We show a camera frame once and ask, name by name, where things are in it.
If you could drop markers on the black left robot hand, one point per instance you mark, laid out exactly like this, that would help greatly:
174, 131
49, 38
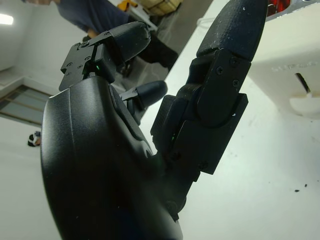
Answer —
100, 162

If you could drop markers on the white two-slot toaster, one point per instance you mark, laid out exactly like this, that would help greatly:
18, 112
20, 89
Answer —
282, 50

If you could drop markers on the small black white device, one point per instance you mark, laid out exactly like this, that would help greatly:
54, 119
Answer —
33, 138

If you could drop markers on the bright ceiling light panel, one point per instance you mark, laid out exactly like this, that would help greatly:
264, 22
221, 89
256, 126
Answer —
5, 18

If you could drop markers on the wood framed window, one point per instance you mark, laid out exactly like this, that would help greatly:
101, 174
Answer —
20, 105

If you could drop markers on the wooden pallet crates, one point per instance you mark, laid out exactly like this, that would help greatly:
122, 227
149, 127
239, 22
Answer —
160, 7

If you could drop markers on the standing person in dark trousers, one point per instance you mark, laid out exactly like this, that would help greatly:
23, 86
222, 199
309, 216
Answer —
100, 10

